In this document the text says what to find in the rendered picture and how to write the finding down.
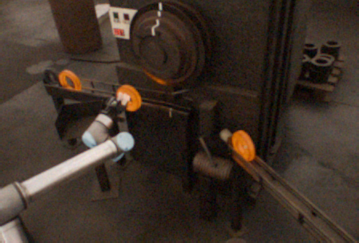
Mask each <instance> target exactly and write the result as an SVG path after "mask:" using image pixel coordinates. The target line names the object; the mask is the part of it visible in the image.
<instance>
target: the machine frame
mask: <svg viewBox="0 0 359 243"><path fill-rule="evenodd" d="M153 1H154V0H108V2H109V4H110V7H114V8H119V9H129V10H138V9H140V7H142V6H145V5H147V4H148V3H150V2H153ZM176 1H178V2H182V3H186V4H187V5H189V6H190V7H192V8H193V9H195V10H196V11H197V12H198V13H199V14H200V15H201V17H203V19H204V21H205V22H206V24H207V26H208V29H209V33H210V35H211V39H212V41H211V56H210V59H209V63H208V66H207V67H206V69H205V70H204V71H203V73H201V75H200V76H198V78H196V80H194V82H192V83H189V84H188V85H186V86H184V87H182V90H184V89H186V88H189V87H194V86H195V87H198V86H200V85H202V87H199V88H195V89H192V90H189V91H183V92H182V93H183V100H178V99H177V95H176V96H175V98H174V99H173V98H172V97H174V95H172V94H171V95H168V94H167V93H172V92H173V93H174V92H176V91H177V89H178V88H179V87H169V86H168V85H163V84H162V83H159V82H157V81H155V80H154V79H153V78H152V77H151V76H149V75H148V74H147V73H146V72H145V71H143V69H142V68H141V66H140V65H139V64H138V63H137V61H136V59H135V56H134V55H133V53H132V49H131V44H130V42H129V39H127V38H119V37H115V38H116V41H117V47H118V50H119V58H120V62H119V63H117V64H116V65H115V69H116V72H117V78H118V81H119V85H129V86H131V87H138V88H146V89H149V90H156V91H166V92H167V93H166V94H164V99H165V101H164V102H168V103H173V104H175V105H180V106H182V107H188V100H187V99H184V97H188V98H189V99H194V101H192V100H191V103H192V108H193V107H194V112H195V116H194V118H193V119H192V120H191V122H190V130H191V150H192V163H193V161H194V158H195V157H196V154H198V153H200V152H205V151H204V148H203V145H202V144H201V142H200V105H201V104H202V103H203V101H205V99H212V100H216V101H218V133H217V134H216V136H215V138H214V139H213V140H212V141H209V140H205V139H203V140H204V142H205V144H206V146H207V148H208V151H209V152H210V154H212V155H214V156H218V157H220V158H223V159H226V160H230V161H231V162H233V163H234V159H233V158H231V157H230V155H229V154H228V144H227V143H226V142H225V141H224V140H223V139H221V138H220V133H221V131H223V130H224V129H227V130H229V131H230V133H231V134H234V133H235V132H238V131H244V132H246V133H247V134H248V136H249V137H250V140H251V141H252V143H253V145H254V149H255V154H256V155H257V156H259V158H260V159H261V160H263V161H264V162H265V163H266V164H267V165H268V166H269V167H272V164H273V162H274V161H275V158H276V155H277V153H278V151H279V150H280V146H281V142H282V138H278V137H276V134H277V131H278V123H279V120H280V110H281V102H282V99H283V91H284V81H285V76H286V70H287V66H288V56H289V52H290V44H291V40H292V30H293V27H294V19H295V15H296V5H297V0H176ZM125 117H126V121H127V128H128V134H131V136H132V138H133V139H134V146H133V147H132V148H131V150H129V153H130V156H132V157H134V160H137V161H139V162H141V163H144V164H148V165H149V166H152V167H154V168H158V169H160V170H162V171H164V172H167V173H171V174H172V175H175V176H178V177H180V178H181V164H180V153H179V140H178V134H177V124H174V123H172V122H168V121H166V120H162V119H156V118H154V117H149V116H145V115H139V114H133V113H130V112H125ZM261 189H262V187H261V185H260V184H258V183H257V182H256V181H255V180H254V179H253V178H252V177H251V175H249V174H248V173H247V172H246V174H245V187H244V203H246V201H249V202H251V203H253V204H255V203H256V201H257V200H258V196H259V195H260V192H261Z"/></svg>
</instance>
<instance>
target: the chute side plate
mask: <svg viewBox="0 0 359 243"><path fill-rule="evenodd" d="M44 87H45V88H46V91H47V94H48V95H50V93H54V94H55V96H56V97H59V98H62V99H69V100H74V101H77V102H88V101H94V100H103V103H104V104H105V103H106V101H107V100H108V99H109V98H107V97H101V96H98V95H90V94H87V93H81V92H77V91H70V90H64V89H61V88H55V87H48V86H44ZM108 101H109V100H108ZM108 101H107V102H108ZM125 112H130V113H133V114H139V115H145V116H149V117H154V118H156V119H162V120H166V121H168V122H172V123H174V124H177V120H179V121H181V122H185V126H186V127H187V126H188V116H187V115H183V114H179V113H177V112H173V111H170V110H166V109H164V108H159V107H153V106H149V105H143V104H141V105H140V107H139V108H137V110H135V111H129V110H127V109H126V110H125ZM170 112H171V114H170Z"/></svg>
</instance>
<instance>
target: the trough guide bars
mask: <svg viewBox="0 0 359 243"><path fill-rule="evenodd" d="M228 146H229V148H228V150H230V157H231V158H232V157H233V155H235V156H236V158H238V160H240V161H242V163H244V164H245V166H246V167H247V168H249V169H250V170H251V171H252V172H253V173H254V174H255V175H256V176H257V177H258V178H259V183H260V185H261V187H262V188H263V182H264V183H265V184H266V186H268V188H270V189H271V190H272V191H273V192H274V193H275V194H276V195H277V196H278V197H279V198H280V199H281V200H282V201H283V202H284V203H285V204H286V205H287V206H289V207H290V208H291V209H292V210H293V211H294V212H295V213H296V214H297V215H298V223H300V224H301V225H302V224H303V222H304V221H305V223H307V225H309V226H310V227H311V228H312V229H313V230H314V231H315V232H316V233H317V234H319V235H320V236H321V237H322V238H323V239H324V240H325V241H326V242H327V243H337V242H336V241H334V240H333V239H332V238H331V237H330V236H329V235H328V234H327V233H326V232H325V231H324V230H323V229H322V228H320V227H319V226H318V225H317V224H316V223H315V222H314V221H313V220H311V218H309V217H308V216H307V215H306V214H305V213H304V212H303V211H301V209H299V208H298V207H297V206H296V205H295V204H294V203H292V202H291V200H290V199H289V198H287V197H286V196H285V195H284V194H283V193H282V192H281V191H280V190H279V189H278V188H277V187H276V186H274V185H273V184H272V182H270V181H269V180H268V179H266V177H264V176H263V174H262V173H260V172H259V171H258V170H257V169H256V168H254V167H253V166H252V165H251V164H250V163H249V162H248V161H247V160H246V159H245V158H244V157H243V156H242V155H241V154H240V153H238V151H237V150H236V149H234V148H233V147H232V146H231V145H230V144H229V145H228ZM254 160H255V161H256V162H257V163H259V165H260V166H261V167H263V168H264V169H265V170H266V171H268V172H269V174H271V176H272V178H273V179H274V180H276V179H277V180H278V181H279V182H280V183H281V184H283V185H284V186H285V187H286V188H287V189H288V190H289V191H290V192H291V193H292V194H293V195H294V196H296V197H297V198H298V199H299V200H301V202H303V204H305V205H307V207H308V208H309V209H311V210H312V215H314V216H315V217H316V216H318V217H319V218H321V219H322V220H323V222H325V223H326V224H327V225H328V226H330V227H331V228H332V229H333V230H334V231H336V233H338V235H340V236H341V237H342V238H344V239H345V240H346V241H347V242H348V243H358V242H357V241H355V240H354V239H353V237H351V236H350V235H349V234H348V233H347V232H346V231H344V230H343V229H342V228H341V227H340V226H338V225H337V224H336V223H335V222H334V221H332V220H331V219H330V218H329V217H327V215H325V214H324V213H323V212H322V211H321V210H320V209H319V208H318V207H317V206H316V205H315V204H312V202H310V200H308V199H307V198H306V197H305V196H303V195H302V194H301V193H300V192H298V191H297V189H295V188H294V187H293V186H292V185H291V184H290V183H288V182H287V181H286V180H285V179H284V178H283V177H282V176H280V175H279V174H278V173H276V172H275V170H273V169H272V168H271V167H269V166H268V165H267V164H266V163H265V162H264V161H263V160H261V159H260V158H259V156H257V155H256V154H255V156H254Z"/></svg>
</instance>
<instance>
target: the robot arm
mask: <svg viewBox="0 0 359 243"><path fill-rule="evenodd" d="M108 100H109V101H108ZM108 100H107V101H108V102H107V101H106V103H105V104H106V105H107V108H106V109H105V111H102V115H99V117H97V118H96V120H95V122H93V124H92V125H91V126H90V127H89V128H88V130H87V131H86V132H85V134H84V135H83V142H84V144H86V145H87V146H88V147H90V148H91V149H90V150H88V151H86V152H84V153H82V154H81V155H78V156H75V157H74V158H71V159H70V160H68V161H65V162H64V163H62V164H60V165H57V166H56V167H53V168H50V169H49V170H46V171H45V172H43V173H42V174H39V175H37V176H35V177H32V178H30V179H29V180H27V181H24V182H23V183H17V182H14V183H12V184H9V185H8V186H6V187H5V188H1V189H0V243H29V242H28V240H27V239H26V235H25V233H24V231H23V228H22V225H21V224H20V221H19V218H18V214H19V213H21V212H22V211H25V209H28V208H29V205H30V203H31V202H32V201H34V200H37V199H38V198H39V197H41V196H44V195H46V194H47V193H49V192H51V191H53V190H55V189H56V188H59V187H60V186H62V185H64V184H66V183H67V182H69V181H71V180H73V179H75V178H77V177H78V176H81V175H82V174H84V173H86V172H89V171H90V170H91V169H93V168H96V167H97V166H99V165H100V164H103V163H105V162H107V161H108V160H113V161H117V160H119V159H120V158H121V157H122V156H123V154H124V153H125V152H126V151H129V150H131V148H132V147H133V146H134V139H133V138H132V136H131V134H128V133H126V132H122V133H120V134H119V135H118V136H116V137H113V138H111V137H110V136H109V135H108V134H107V132H108V131H109V130H110V128H111V126H112V125H113V122H114V119H115V120H117V121H118V122H121V123H122V122H124V121H125V119H124V118H123V117H122V116H118V115H120V114H122V112H124V111H125V110H126V109H127V107H128V106H129V100H130V96H129V95H127V94H126V93H125V94H123V93H121V92H120V93H119V98H118V99H116V98H114V97H110V98H109V99H108Z"/></svg>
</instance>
